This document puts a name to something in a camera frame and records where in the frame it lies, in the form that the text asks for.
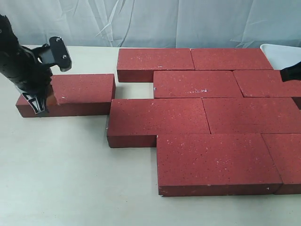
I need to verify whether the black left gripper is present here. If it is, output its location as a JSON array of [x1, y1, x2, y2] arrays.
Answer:
[[4, 44, 53, 115]]

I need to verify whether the red brick third row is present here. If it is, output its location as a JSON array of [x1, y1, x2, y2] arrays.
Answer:
[[203, 97, 301, 134]]

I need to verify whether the red brick front large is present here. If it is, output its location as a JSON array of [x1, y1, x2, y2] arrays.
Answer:
[[157, 134, 283, 197]]

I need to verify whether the white tray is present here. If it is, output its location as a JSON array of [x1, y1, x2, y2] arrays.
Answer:
[[260, 44, 301, 70]]

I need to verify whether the white backdrop cloth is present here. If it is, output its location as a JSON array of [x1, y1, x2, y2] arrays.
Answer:
[[0, 0, 301, 48]]

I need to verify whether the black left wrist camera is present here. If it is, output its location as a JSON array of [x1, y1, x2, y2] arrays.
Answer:
[[49, 36, 72, 72]]

